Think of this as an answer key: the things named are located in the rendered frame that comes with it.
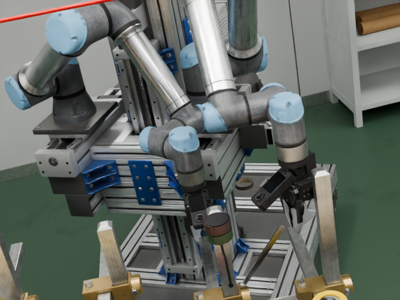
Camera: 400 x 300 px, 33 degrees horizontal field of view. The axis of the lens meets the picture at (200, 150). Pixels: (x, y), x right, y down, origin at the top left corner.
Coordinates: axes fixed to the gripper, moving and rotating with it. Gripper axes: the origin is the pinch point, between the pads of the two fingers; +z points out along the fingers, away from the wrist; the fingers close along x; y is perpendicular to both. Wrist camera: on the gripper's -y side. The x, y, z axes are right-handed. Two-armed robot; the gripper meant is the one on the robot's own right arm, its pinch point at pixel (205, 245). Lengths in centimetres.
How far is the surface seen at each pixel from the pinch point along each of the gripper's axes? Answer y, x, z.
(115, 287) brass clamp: -29.8, 22.3, -14.3
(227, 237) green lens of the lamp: -34.6, -5.5, -25.1
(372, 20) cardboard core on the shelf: 225, -121, 24
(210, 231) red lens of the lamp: -34.4, -2.0, -27.6
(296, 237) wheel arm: -6.2, -24.7, -0.8
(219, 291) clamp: -26.5, -1.3, -4.5
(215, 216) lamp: -31.1, -3.7, -28.8
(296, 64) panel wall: 252, -78, 53
